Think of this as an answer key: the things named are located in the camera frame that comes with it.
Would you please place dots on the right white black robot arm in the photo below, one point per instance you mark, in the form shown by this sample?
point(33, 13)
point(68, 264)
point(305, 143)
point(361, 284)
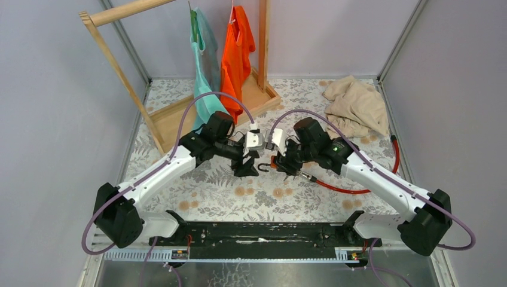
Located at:
point(422, 217)

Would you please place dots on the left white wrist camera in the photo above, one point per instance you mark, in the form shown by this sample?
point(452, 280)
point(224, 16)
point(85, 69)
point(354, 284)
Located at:
point(254, 140)

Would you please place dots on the teal shirt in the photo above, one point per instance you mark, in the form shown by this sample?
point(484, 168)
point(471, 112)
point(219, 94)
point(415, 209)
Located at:
point(208, 73)

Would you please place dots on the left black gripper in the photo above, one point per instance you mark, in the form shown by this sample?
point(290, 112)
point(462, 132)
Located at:
point(248, 168)

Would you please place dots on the wooden clothes rack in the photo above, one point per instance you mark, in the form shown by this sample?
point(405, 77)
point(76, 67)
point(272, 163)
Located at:
point(260, 95)

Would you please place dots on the floral patterned mat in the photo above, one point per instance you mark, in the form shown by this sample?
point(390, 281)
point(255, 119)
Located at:
point(211, 192)

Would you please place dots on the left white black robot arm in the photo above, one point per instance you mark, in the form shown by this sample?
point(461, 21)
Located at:
point(117, 209)

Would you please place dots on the green clothes hanger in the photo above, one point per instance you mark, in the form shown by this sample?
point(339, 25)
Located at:
point(194, 24)

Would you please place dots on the beige crumpled cloth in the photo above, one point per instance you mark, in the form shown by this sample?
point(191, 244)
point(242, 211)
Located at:
point(356, 108)

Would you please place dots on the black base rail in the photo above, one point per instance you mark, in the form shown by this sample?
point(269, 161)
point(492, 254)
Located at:
point(263, 240)

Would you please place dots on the orange shirt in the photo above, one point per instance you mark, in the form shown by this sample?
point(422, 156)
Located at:
point(235, 64)

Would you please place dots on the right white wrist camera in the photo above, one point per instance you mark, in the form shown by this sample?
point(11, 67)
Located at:
point(276, 139)

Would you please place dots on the red cable lock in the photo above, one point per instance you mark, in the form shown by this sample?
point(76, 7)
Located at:
point(385, 150)

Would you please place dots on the orange black padlock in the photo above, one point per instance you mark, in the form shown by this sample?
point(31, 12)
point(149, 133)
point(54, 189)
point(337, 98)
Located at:
point(266, 167)

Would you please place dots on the white pink clothes hanger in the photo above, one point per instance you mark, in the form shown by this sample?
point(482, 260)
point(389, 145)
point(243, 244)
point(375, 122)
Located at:
point(234, 30)

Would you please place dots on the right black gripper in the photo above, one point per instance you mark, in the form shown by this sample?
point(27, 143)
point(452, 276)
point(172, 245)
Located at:
point(284, 164)

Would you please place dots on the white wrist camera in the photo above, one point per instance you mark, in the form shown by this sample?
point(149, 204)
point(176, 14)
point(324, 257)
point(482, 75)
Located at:
point(254, 140)
point(276, 139)

